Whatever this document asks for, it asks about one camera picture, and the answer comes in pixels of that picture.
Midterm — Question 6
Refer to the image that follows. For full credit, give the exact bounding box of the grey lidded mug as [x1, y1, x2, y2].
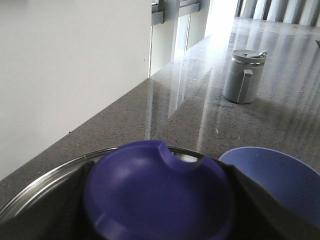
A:
[223, 49, 268, 105]

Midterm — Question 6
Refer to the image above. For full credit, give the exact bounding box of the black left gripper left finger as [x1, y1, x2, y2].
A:
[0, 161, 100, 240]

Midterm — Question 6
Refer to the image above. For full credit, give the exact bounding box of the light blue bowl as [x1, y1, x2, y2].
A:
[219, 146, 320, 227]

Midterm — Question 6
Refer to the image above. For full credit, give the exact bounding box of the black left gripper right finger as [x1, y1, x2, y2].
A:
[219, 162, 320, 240]

